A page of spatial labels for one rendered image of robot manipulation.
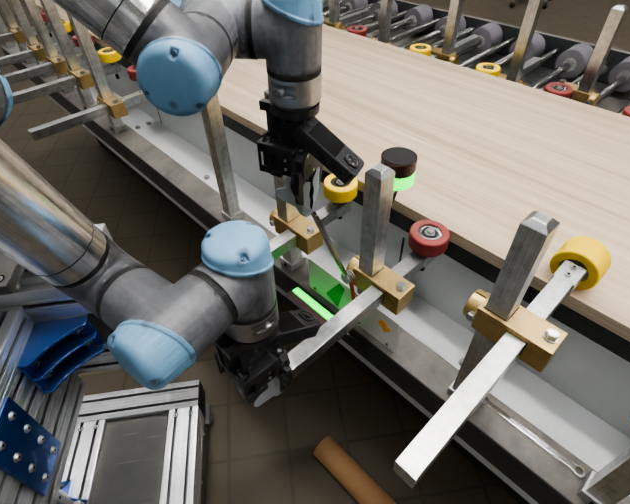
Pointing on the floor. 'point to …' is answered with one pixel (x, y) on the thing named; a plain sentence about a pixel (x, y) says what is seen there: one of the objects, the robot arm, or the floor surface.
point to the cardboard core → (350, 473)
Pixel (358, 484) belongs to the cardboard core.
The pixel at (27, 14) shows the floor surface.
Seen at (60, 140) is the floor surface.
